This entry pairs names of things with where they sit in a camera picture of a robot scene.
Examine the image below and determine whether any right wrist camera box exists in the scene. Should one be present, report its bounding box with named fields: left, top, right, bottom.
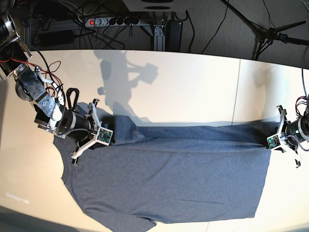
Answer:
left=96, top=127, right=113, bottom=146

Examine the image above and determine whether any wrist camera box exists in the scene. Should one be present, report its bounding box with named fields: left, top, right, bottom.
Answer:
left=96, top=127, right=113, bottom=146
left=267, top=134, right=281, bottom=150

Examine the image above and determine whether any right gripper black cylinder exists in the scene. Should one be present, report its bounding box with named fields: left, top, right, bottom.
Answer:
left=56, top=99, right=102, bottom=166

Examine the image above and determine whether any white power strip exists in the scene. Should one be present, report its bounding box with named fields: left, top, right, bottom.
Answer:
left=85, top=16, right=141, bottom=29

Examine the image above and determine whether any black power adapter brick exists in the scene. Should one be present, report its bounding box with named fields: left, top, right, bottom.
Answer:
left=166, top=20, right=183, bottom=52

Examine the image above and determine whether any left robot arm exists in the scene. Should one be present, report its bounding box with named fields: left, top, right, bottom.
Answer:
left=277, top=46, right=309, bottom=168

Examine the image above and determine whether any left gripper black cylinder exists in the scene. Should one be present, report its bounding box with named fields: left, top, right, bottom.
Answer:
left=276, top=105, right=309, bottom=168

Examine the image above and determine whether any black box under table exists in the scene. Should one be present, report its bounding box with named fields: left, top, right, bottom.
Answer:
left=33, top=30, right=75, bottom=47

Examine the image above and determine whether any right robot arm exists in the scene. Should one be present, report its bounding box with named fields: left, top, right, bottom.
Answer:
left=0, top=12, right=112, bottom=164

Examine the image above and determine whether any grey base camera mount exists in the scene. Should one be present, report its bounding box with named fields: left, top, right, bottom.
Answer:
left=123, top=0, right=193, bottom=12

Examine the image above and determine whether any blue-grey T-shirt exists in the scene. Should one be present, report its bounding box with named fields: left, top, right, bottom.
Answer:
left=54, top=116, right=278, bottom=232

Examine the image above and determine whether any black tripod stand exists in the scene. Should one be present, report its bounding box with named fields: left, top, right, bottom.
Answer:
left=221, top=0, right=309, bottom=61

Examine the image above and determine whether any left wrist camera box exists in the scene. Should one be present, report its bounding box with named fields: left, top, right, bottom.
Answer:
left=267, top=134, right=281, bottom=150

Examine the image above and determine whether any aluminium frame post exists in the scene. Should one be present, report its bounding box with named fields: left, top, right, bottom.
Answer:
left=153, top=25, right=166, bottom=52

